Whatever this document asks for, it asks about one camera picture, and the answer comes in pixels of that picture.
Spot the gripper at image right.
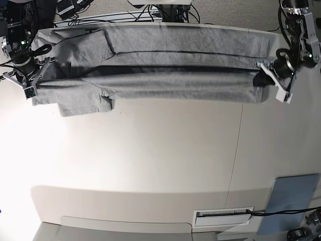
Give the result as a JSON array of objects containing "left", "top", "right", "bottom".
[{"left": 253, "top": 56, "right": 295, "bottom": 103}]

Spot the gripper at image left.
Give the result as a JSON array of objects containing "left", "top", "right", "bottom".
[{"left": 2, "top": 57, "right": 52, "bottom": 99}]

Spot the grey T-shirt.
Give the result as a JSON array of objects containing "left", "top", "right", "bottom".
[{"left": 32, "top": 25, "right": 270, "bottom": 116}]

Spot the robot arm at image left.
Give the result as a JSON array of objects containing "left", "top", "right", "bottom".
[{"left": 1, "top": 1, "right": 56, "bottom": 99}]

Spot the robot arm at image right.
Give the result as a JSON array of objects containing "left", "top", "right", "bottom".
[{"left": 253, "top": 1, "right": 320, "bottom": 103}]

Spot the black box with white label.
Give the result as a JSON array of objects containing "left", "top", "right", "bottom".
[{"left": 56, "top": 0, "right": 75, "bottom": 20}]

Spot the blue-grey flat panel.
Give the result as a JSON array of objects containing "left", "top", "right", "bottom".
[{"left": 257, "top": 173, "right": 319, "bottom": 235}]

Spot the black device bottom right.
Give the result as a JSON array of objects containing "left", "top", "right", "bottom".
[{"left": 286, "top": 227, "right": 313, "bottom": 241}]

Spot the black central stand with cables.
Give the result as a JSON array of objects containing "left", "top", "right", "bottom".
[{"left": 140, "top": 2, "right": 201, "bottom": 24}]

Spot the black cable on table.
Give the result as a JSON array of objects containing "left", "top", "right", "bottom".
[{"left": 247, "top": 207, "right": 321, "bottom": 217}]

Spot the white cable grommet slot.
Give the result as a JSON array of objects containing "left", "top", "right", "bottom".
[{"left": 192, "top": 207, "right": 254, "bottom": 228}]

